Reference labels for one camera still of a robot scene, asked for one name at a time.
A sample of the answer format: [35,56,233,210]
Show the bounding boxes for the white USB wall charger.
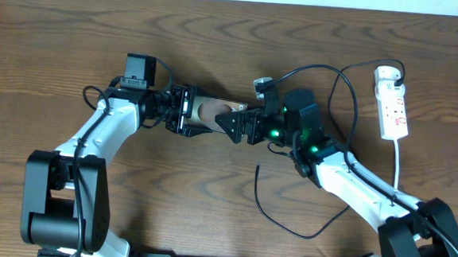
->
[374,65,406,100]

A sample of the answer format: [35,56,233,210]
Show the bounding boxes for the white power strip cord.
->
[390,138,404,192]

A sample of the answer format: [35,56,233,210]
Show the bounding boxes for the Galaxy smartphone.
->
[187,96,248,133]

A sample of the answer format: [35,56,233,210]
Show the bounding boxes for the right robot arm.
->
[215,89,458,257]

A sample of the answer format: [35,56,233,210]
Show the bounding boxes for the black USB charging cable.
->
[250,51,408,246]

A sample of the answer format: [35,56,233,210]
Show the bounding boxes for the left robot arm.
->
[20,81,199,257]

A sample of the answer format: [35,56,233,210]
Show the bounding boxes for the white power strip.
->
[377,97,408,141]

